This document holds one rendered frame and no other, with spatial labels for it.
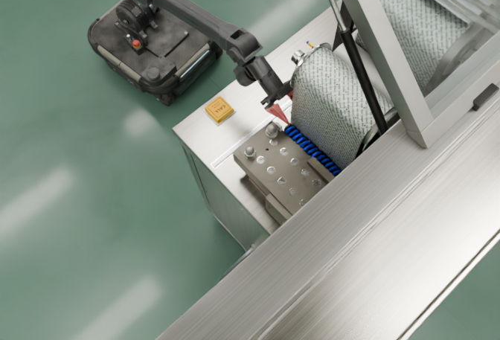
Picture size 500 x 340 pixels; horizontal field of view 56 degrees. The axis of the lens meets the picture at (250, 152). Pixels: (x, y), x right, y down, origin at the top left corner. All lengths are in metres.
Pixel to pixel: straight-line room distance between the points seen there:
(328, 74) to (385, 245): 0.47
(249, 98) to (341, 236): 1.02
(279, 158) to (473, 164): 0.58
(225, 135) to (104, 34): 1.37
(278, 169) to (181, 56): 1.33
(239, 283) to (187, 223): 1.78
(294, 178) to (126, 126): 1.51
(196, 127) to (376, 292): 0.91
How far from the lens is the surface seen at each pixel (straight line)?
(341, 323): 0.86
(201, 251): 2.37
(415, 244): 0.92
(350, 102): 1.16
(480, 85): 0.79
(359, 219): 0.68
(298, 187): 1.34
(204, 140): 1.56
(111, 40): 2.72
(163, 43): 2.61
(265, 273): 0.65
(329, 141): 1.31
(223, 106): 1.58
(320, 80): 1.19
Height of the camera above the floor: 2.29
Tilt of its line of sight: 66 degrees down
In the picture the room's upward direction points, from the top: 5 degrees counter-clockwise
